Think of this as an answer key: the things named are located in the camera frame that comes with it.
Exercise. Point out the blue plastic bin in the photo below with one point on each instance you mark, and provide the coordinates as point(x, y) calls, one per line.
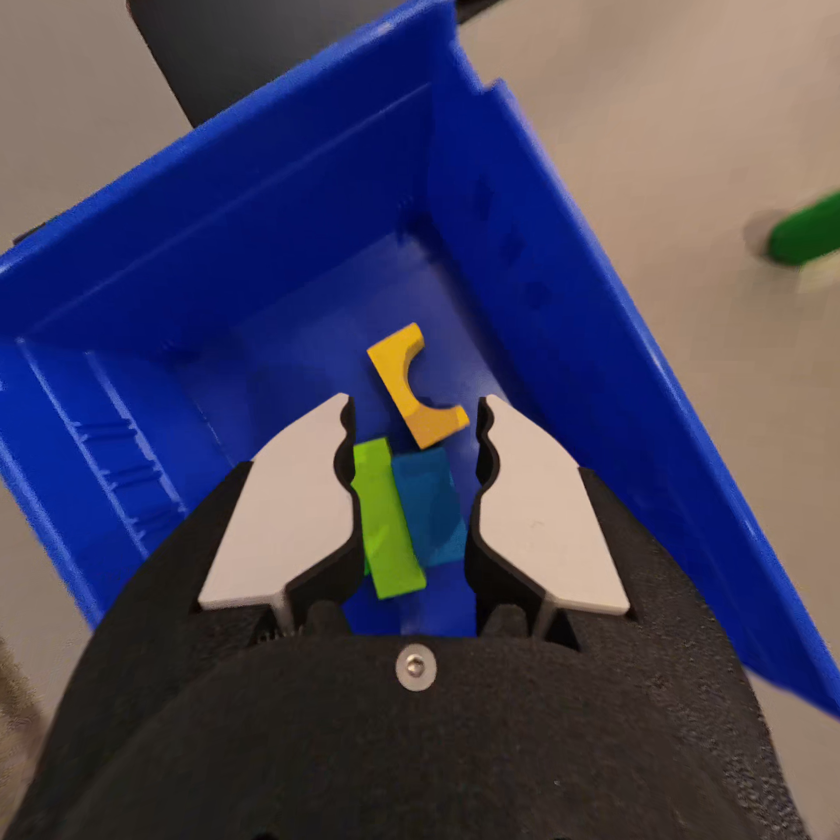
point(263, 236)

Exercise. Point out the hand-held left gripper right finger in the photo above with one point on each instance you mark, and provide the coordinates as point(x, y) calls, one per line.
point(551, 525)

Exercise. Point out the green cylinder block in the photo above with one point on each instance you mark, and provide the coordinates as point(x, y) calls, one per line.
point(807, 232)

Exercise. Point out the yellow arch block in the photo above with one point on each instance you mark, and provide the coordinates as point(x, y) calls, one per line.
point(391, 365)

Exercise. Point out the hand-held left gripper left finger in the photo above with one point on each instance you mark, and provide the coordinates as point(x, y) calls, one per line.
point(282, 525)

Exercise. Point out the blue arch block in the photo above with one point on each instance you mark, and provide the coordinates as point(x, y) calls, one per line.
point(440, 505)

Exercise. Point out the lime green plank block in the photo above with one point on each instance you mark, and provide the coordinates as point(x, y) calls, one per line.
point(387, 525)

